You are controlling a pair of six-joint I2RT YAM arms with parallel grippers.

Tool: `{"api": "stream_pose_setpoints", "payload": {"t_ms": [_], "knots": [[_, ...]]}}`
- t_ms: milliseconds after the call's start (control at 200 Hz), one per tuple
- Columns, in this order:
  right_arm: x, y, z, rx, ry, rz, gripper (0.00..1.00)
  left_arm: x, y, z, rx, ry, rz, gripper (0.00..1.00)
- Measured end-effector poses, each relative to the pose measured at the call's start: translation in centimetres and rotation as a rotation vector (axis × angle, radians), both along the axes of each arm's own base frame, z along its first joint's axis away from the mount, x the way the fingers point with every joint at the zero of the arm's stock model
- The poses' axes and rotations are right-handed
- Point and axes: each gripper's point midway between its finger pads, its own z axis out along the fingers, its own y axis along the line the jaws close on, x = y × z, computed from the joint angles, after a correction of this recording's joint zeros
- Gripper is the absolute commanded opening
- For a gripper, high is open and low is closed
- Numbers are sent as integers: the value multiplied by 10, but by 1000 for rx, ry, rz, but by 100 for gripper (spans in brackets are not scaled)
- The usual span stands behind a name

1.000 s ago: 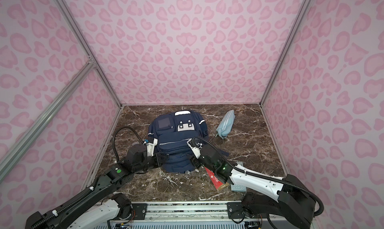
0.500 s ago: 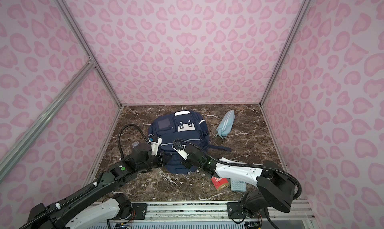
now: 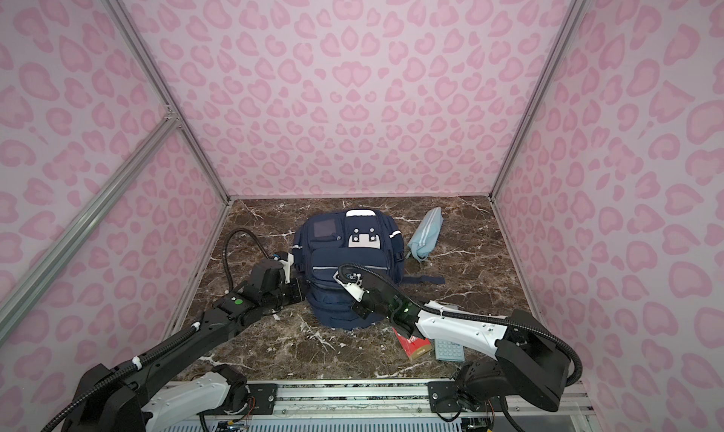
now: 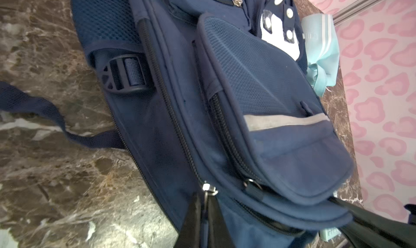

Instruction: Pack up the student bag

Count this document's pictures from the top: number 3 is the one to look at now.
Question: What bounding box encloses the aluminium diagonal frame bar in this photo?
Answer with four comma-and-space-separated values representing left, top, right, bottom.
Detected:
1, 111, 178, 343

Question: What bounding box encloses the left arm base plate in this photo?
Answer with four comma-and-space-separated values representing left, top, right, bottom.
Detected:
221, 383, 278, 416

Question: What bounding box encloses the red rectangular box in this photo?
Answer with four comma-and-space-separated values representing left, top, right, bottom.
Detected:
394, 330, 433, 361

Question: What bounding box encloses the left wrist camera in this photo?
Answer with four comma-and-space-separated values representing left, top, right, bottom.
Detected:
271, 251, 294, 284

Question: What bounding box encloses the teal calculator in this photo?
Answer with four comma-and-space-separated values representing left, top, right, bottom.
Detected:
434, 340, 465, 363

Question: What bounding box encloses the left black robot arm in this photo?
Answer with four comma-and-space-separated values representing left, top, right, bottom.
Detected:
43, 248, 302, 431

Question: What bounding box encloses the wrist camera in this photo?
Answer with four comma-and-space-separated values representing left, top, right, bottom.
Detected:
334, 270, 366, 303
271, 251, 294, 284

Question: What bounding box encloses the navy blue student backpack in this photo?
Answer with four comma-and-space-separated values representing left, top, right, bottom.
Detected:
291, 209, 445, 330

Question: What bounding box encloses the aluminium front rail frame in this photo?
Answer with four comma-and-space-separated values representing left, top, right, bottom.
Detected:
101, 377, 601, 432

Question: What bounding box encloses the light blue pencil case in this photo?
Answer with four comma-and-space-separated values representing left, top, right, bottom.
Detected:
407, 207, 444, 262

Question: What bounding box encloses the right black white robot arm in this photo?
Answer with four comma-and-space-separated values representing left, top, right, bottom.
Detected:
333, 263, 583, 412

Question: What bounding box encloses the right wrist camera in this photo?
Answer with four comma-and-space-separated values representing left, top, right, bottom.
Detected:
334, 270, 366, 303

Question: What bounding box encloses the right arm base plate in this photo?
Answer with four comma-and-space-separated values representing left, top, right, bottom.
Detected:
426, 379, 500, 416

